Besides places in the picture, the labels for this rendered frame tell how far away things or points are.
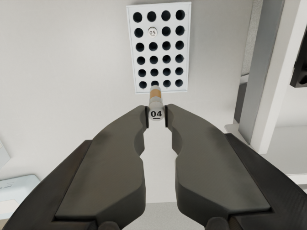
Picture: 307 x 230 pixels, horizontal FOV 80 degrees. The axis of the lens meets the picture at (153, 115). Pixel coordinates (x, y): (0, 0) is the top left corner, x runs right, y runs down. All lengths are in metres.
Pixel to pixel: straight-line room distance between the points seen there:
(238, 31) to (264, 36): 0.10
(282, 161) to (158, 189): 0.31
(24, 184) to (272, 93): 0.49
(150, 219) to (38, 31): 1.93
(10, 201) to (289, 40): 0.57
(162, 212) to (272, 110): 1.83
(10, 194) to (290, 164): 0.52
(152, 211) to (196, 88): 1.72
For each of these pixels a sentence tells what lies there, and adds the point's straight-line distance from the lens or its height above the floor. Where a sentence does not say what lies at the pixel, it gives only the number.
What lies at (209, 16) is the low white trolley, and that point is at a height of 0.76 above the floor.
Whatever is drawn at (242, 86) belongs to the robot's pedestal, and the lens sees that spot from 1.23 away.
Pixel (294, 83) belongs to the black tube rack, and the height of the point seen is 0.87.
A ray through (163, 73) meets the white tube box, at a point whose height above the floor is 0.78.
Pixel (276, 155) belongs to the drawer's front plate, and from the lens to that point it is 0.29.
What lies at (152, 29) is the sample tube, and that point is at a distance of 0.27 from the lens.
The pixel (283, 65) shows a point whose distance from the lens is 0.23.
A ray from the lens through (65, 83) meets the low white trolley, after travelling 0.37.
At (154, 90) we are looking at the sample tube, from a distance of 0.16.
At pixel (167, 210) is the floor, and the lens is 1.98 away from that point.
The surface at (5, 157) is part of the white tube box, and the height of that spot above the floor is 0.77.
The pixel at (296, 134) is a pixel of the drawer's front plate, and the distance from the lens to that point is 0.34.
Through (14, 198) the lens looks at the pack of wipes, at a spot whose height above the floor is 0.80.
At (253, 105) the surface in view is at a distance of 0.27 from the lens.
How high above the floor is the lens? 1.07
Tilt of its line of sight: 60 degrees down
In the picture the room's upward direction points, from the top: 179 degrees clockwise
